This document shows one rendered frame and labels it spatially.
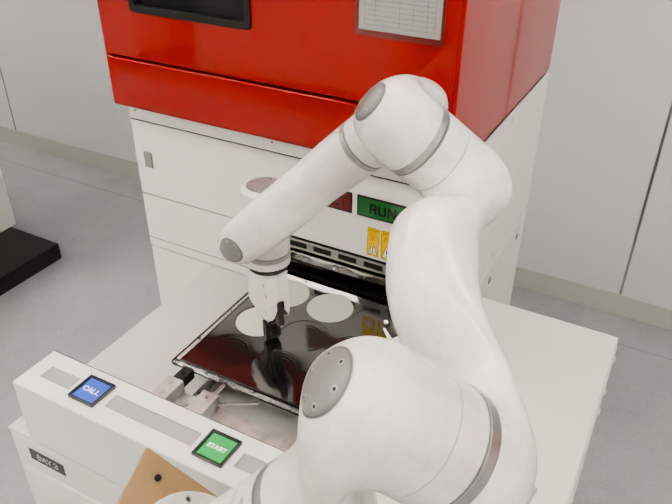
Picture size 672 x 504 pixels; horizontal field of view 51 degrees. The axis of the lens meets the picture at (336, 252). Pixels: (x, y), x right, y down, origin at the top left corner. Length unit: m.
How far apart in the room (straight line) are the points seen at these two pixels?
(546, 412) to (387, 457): 0.68
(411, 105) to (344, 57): 0.48
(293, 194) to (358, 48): 0.31
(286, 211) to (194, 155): 0.58
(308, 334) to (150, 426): 0.39
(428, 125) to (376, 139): 0.06
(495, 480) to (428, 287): 0.19
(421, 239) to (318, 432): 0.25
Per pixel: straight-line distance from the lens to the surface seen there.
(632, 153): 2.85
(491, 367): 0.68
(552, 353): 1.33
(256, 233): 1.13
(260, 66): 1.40
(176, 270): 1.89
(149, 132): 1.73
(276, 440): 1.24
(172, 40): 1.52
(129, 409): 1.23
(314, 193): 1.12
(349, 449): 0.56
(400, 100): 0.82
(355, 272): 1.53
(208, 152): 1.63
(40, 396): 1.30
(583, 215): 2.98
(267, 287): 1.27
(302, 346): 1.39
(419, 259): 0.71
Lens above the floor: 1.79
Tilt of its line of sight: 32 degrees down
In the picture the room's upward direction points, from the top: straight up
